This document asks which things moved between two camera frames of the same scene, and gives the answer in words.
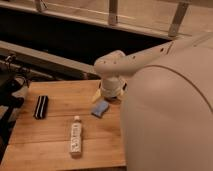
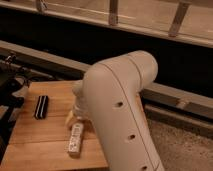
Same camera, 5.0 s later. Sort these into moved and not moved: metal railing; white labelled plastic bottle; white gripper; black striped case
Moved: white gripper
Not moved: black striped case; metal railing; white labelled plastic bottle
